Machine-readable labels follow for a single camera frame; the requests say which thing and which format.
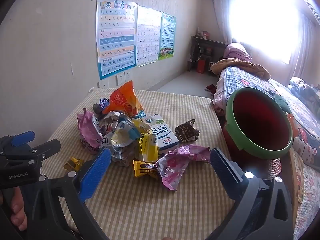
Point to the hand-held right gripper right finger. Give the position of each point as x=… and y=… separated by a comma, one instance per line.
x=222, y=166

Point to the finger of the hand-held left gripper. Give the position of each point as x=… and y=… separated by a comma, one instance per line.
x=47, y=148
x=22, y=138

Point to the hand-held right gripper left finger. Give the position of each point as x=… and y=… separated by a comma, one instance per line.
x=96, y=172

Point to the yellow bear print packet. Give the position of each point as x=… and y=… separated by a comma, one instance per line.
x=148, y=150

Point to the red bin with green rim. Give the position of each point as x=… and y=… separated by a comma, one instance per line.
x=260, y=120

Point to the white green milk carton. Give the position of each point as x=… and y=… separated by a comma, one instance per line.
x=162, y=136

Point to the orange plastic wrapper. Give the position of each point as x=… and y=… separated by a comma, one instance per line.
x=120, y=100

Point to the person's left hand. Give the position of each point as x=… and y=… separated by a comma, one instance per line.
x=18, y=215

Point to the small yellow candy wrapper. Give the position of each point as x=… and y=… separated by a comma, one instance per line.
x=72, y=164

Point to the magenta snack bag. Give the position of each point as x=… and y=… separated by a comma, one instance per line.
x=86, y=130

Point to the blue silver foil wrapper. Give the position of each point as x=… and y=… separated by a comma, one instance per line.
x=123, y=136

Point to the yellow brown candy wrapper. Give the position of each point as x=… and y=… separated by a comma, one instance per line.
x=143, y=171

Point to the brown foil wrapper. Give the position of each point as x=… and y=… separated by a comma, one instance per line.
x=186, y=132

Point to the pink foil wrapper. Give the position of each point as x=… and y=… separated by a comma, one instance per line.
x=172, y=167

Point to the yellow checked tablecloth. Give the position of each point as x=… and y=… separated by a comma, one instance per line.
x=140, y=205

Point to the crumpled silver wrapper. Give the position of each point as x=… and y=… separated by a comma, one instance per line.
x=111, y=120

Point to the small purple wrapper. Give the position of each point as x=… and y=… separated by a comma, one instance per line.
x=100, y=106

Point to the pink bed sheet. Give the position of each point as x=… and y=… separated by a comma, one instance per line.
x=218, y=97

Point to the wooden stool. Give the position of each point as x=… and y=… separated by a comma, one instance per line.
x=295, y=180

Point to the red shoe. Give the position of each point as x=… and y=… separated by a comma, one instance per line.
x=209, y=87
x=214, y=92

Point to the dark green cloth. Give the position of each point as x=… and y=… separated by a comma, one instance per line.
x=282, y=103

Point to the bed with patterned quilt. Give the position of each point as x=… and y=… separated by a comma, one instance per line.
x=240, y=80

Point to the floral floor mat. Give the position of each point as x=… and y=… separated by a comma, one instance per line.
x=310, y=195

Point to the tan blanket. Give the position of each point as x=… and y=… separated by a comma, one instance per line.
x=240, y=66

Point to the red box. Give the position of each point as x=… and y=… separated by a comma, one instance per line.
x=201, y=65

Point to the folded blue duvet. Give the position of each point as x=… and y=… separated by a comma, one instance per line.
x=301, y=90

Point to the purple pillow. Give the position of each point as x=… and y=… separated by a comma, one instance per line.
x=236, y=51

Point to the dark wooden shelf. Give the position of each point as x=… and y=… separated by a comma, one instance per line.
x=207, y=41

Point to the pink patterned curtain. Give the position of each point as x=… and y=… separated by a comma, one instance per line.
x=217, y=7
x=306, y=47

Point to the window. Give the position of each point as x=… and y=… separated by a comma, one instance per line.
x=267, y=17

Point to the white wall plate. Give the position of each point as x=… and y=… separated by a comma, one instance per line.
x=103, y=83

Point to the white wall socket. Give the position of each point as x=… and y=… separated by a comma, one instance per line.
x=120, y=78
x=128, y=75

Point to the blue bordered letter wall poster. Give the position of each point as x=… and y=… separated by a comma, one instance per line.
x=116, y=37

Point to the blue grid wall poster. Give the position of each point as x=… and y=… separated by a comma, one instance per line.
x=167, y=35

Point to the white chart wall poster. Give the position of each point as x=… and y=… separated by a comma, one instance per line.
x=148, y=37

